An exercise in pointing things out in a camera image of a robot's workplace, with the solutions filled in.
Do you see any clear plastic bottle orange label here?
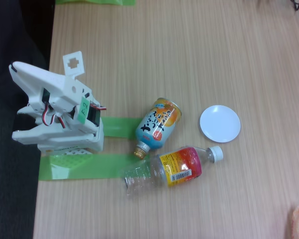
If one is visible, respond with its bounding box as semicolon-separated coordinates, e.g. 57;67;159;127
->
122;145;224;197

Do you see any blue orange aluminium bottle can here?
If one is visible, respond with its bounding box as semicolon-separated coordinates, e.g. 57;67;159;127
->
132;97;182;160

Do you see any green paper label sticker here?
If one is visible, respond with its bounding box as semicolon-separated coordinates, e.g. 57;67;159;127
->
77;96;91;124

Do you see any person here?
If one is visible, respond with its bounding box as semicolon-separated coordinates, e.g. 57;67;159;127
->
0;0;56;100

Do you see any short green tape strip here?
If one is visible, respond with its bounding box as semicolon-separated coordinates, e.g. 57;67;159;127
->
101;117;143;139

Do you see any long green tape strip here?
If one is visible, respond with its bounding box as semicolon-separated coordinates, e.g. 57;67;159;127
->
39;153;147;182

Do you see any green plastic sheet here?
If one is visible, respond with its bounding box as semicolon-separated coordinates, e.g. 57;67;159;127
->
55;0;136;7

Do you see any white round plate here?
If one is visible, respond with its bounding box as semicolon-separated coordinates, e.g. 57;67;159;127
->
199;105;241;143

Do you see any white empty camera mount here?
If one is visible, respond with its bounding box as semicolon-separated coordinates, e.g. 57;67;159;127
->
62;51;86;77

